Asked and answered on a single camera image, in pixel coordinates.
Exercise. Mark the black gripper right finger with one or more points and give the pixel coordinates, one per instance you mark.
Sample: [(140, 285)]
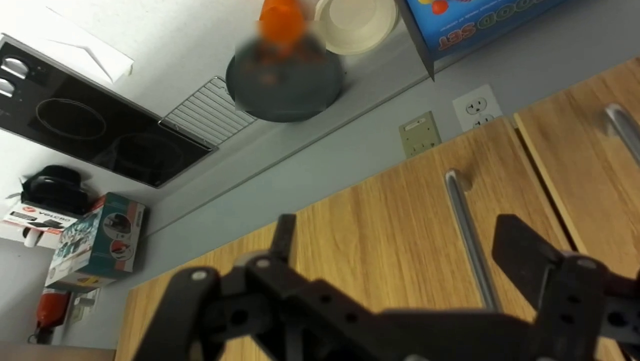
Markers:
[(525, 258)]

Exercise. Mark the black induction cooktop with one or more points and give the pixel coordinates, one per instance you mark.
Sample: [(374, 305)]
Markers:
[(60, 109)]

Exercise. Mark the orange plastic cup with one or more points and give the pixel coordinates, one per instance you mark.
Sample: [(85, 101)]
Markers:
[(281, 20)]

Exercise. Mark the white bowl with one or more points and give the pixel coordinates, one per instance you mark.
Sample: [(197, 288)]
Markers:
[(353, 26)]

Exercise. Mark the white wall power outlet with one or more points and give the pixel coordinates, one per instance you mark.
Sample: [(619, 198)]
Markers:
[(476, 107)]

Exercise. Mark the blue toy blocks box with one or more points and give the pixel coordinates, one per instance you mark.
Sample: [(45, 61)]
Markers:
[(441, 29)]

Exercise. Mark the teal appliance cardboard box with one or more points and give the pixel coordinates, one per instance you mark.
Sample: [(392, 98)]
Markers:
[(98, 248)]

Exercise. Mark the red fire extinguisher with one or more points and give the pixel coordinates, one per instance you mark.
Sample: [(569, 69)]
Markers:
[(51, 313)]

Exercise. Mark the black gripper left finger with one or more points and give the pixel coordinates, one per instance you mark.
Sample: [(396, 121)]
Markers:
[(282, 238)]

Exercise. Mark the dark grey round plate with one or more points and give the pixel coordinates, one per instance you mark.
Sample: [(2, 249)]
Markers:
[(285, 82)]

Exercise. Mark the silver cabinet door handle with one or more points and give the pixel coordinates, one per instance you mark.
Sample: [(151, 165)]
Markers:
[(457, 198)]

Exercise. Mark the silver left door handle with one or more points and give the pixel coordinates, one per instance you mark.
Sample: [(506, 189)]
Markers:
[(625, 127)]

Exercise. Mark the beige wall switch plate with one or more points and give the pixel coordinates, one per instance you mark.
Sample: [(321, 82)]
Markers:
[(418, 136)]

